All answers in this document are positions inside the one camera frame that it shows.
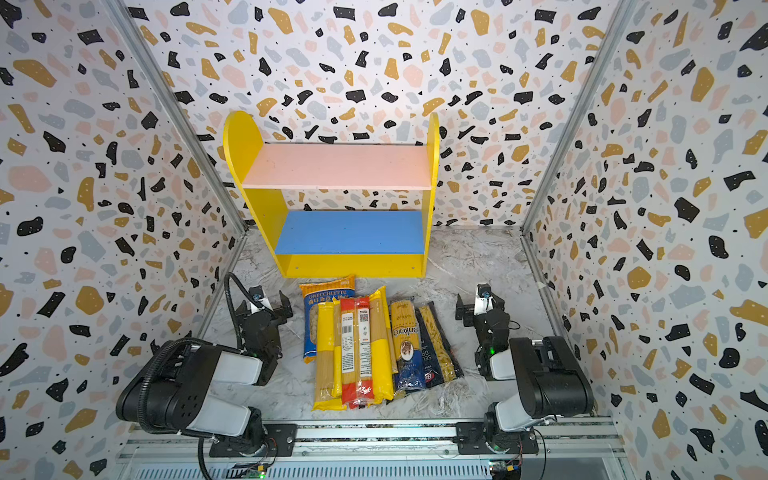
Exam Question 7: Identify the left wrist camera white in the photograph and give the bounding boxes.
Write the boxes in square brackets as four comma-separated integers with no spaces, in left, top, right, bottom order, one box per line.
[248,286,269,311]

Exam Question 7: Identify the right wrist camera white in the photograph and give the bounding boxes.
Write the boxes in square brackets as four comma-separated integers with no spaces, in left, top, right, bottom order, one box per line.
[474,284,493,316]

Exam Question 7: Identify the red spaghetti pack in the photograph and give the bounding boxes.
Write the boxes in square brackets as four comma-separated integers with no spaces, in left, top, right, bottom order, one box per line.
[340,297,374,409]

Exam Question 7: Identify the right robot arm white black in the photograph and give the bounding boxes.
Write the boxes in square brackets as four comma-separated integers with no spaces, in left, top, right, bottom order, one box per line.
[455,284,594,455]

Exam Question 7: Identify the yellow shelf pink blue boards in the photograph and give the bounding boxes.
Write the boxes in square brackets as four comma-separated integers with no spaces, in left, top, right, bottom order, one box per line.
[222,111,441,278]

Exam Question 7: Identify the yellow spaghetti pack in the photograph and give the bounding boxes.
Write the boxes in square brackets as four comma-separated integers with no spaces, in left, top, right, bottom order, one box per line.
[369,286,397,404]
[313,302,346,411]

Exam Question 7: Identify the blue orange orecchiette bag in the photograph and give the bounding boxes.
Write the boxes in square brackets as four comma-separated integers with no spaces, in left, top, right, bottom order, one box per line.
[299,274,358,365]

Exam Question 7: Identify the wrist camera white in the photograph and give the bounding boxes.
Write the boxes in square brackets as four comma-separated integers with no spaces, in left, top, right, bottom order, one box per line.
[248,286,269,311]
[474,284,493,316]

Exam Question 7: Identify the dark penne pasta bag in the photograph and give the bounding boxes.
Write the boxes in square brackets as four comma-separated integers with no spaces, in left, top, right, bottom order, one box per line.
[416,302,464,389]

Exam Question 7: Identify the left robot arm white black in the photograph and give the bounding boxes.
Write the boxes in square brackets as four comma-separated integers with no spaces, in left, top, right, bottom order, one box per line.
[116,294,293,457]

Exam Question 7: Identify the blue yellow pasta bag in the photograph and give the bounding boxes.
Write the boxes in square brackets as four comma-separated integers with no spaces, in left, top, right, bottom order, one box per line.
[390,300,426,392]

